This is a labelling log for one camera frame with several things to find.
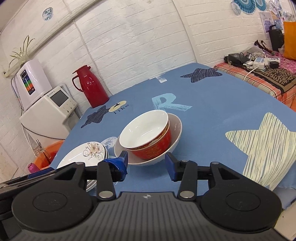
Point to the potted spider plant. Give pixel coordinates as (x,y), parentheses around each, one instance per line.
(19,57)

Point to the white power strip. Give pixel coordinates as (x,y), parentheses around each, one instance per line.
(262,64)

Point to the black bag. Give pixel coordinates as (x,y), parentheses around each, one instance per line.
(276,37)

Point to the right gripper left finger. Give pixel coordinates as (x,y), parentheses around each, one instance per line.
(106,173)

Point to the red thermos jug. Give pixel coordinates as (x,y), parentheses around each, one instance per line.
(85,81)

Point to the white countertop appliance with screen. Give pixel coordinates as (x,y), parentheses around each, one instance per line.
(52,116)

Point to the red bowl white inside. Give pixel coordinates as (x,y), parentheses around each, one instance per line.
(144,130)

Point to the orange box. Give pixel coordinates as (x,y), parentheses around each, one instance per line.
(290,40)

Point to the glass pitcher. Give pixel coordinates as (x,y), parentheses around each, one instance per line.
(39,149)

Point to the white water purifier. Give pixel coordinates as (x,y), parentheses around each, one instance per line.
(31,83)

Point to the orange plastic basin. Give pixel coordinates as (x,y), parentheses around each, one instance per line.
(45,158)

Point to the red plaid cloth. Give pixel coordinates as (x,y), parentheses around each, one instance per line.
(287,98)

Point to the blue printed tablecloth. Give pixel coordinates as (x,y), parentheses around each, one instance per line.
(209,110)

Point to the white floral plate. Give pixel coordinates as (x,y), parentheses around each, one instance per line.
(90,153)

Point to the black patterned cloth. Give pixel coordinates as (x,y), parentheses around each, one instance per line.
(282,79)

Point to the pink cup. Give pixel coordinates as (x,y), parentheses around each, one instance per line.
(32,168)

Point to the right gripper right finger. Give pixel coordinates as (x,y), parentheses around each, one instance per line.
(188,173)

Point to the beige large plate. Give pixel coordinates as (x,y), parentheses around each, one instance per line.
(155,152)

